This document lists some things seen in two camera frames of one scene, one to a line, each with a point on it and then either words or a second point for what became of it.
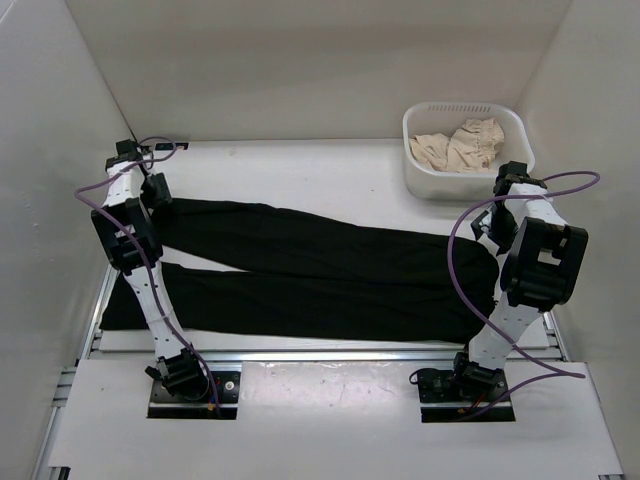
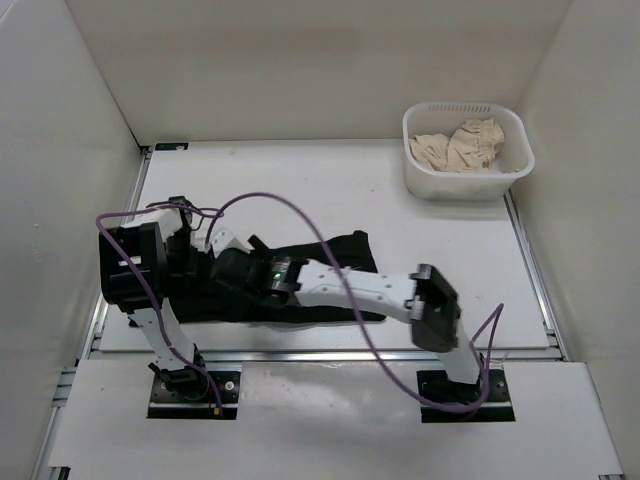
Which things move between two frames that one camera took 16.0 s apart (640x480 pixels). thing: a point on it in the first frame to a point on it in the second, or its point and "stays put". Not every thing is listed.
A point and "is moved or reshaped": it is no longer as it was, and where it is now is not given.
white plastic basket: (453, 150) stays put
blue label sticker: (169, 146) stays put
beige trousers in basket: (473, 148) stays put
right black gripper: (503, 239) to (228, 290)
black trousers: (248, 268) is moved or reshaped
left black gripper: (163, 193) to (188, 269)
